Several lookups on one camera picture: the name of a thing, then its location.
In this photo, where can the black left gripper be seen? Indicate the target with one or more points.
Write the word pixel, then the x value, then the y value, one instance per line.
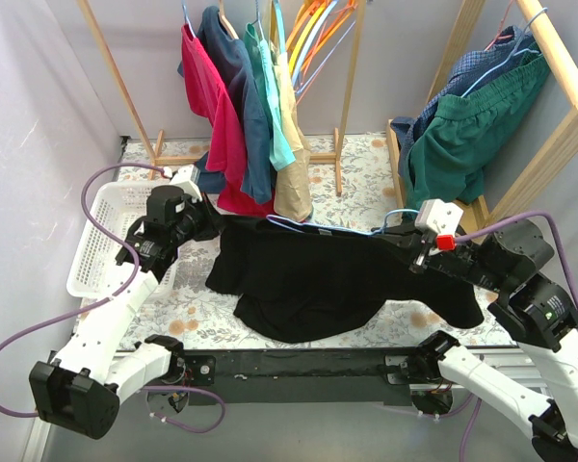
pixel 207 218

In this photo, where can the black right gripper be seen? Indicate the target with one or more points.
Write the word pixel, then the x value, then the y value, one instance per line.
pixel 415 247

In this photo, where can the light blue wire hanger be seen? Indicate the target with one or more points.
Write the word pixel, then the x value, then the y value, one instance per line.
pixel 308 226
pixel 186 17

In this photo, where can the black printed t shirt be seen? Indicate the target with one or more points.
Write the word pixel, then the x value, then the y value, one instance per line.
pixel 297 287

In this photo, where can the magenta t shirt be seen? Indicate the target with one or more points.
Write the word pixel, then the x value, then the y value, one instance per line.
pixel 208 97

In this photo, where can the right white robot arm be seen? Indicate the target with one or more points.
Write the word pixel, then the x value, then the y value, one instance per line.
pixel 538 314

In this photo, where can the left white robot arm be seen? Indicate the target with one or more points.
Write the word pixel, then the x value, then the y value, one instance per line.
pixel 83 386

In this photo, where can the teal green shirt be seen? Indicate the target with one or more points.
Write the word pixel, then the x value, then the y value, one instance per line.
pixel 281 154

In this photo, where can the navy blue t shirt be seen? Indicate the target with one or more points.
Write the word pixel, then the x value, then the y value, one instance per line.
pixel 231 59

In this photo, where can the floral table cloth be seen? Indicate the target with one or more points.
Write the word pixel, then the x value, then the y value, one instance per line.
pixel 357 196

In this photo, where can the dark green shorts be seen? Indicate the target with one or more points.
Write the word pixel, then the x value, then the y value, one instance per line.
pixel 447 162

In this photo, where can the white plastic laundry basket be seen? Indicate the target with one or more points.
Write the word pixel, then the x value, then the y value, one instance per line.
pixel 94 272

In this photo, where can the blue checkered shorts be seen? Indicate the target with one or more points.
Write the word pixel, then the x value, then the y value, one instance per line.
pixel 472 71

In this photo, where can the right wooden clothes rack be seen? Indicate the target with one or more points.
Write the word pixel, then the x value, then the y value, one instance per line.
pixel 539 166

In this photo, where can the orange plastic hangers bunch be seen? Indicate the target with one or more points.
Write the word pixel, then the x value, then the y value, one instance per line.
pixel 319 28

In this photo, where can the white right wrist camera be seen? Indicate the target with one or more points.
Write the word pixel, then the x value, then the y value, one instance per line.
pixel 442 219

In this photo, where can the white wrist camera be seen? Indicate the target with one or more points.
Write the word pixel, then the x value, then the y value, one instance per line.
pixel 442 219
pixel 185 178

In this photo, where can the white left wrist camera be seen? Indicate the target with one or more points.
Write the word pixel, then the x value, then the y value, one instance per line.
pixel 185 178

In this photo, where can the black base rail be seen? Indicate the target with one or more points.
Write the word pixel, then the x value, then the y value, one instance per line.
pixel 273 376

